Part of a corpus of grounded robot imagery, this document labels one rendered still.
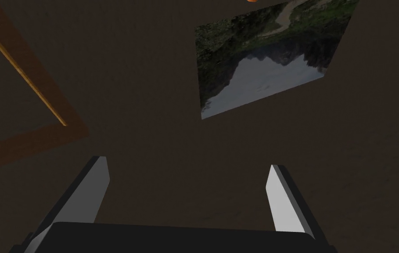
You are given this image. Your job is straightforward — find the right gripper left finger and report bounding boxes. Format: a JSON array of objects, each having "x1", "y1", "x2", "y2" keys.
[{"x1": 9, "y1": 156, "x2": 111, "y2": 253}]

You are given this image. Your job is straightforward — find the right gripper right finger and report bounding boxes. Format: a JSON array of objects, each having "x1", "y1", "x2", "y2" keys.
[{"x1": 266, "y1": 164, "x2": 327, "y2": 240}]

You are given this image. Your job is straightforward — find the mountain landscape wall picture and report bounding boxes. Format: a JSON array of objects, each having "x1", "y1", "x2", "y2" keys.
[{"x1": 194, "y1": 0, "x2": 359, "y2": 120}]

